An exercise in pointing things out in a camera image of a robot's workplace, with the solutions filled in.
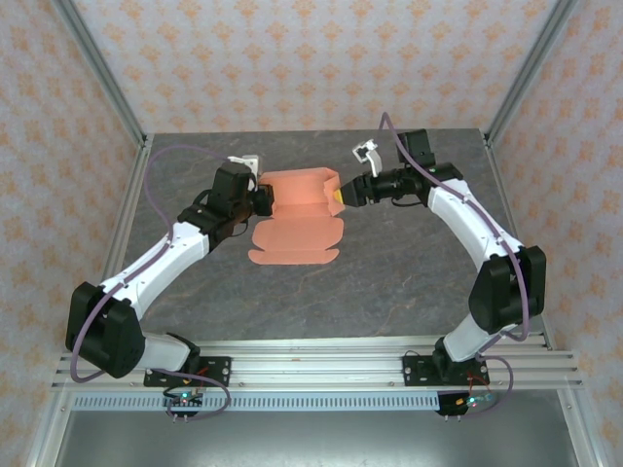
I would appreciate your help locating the orange paper box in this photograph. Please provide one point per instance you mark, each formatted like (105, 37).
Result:
(297, 233)

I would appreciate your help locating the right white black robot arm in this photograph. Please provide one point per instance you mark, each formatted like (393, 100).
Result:
(467, 224)

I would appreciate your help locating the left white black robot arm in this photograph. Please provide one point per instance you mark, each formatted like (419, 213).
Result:
(160, 262)

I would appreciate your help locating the grey metal sheet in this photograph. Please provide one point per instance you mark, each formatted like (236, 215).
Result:
(311, 438)

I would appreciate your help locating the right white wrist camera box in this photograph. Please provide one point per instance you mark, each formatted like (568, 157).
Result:
(372, 158)

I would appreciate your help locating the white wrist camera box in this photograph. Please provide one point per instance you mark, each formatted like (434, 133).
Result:
(245, 163)
(372, 158)

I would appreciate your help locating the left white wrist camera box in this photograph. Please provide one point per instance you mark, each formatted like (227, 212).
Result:
(245, 163)

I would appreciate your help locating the aluminium table side rail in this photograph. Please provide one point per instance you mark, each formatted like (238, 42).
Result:
(509, 194)
(131, 194)

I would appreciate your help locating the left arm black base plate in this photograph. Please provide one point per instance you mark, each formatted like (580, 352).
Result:
(219, 370)

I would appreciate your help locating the aluminium mounting rail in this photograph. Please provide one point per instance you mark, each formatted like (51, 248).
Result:
(316, 372)

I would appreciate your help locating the aluminium frame post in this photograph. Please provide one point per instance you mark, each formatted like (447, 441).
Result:
(103, 73)
(525, 73)

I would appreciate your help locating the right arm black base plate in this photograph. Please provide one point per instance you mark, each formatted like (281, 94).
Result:
(414, 370)

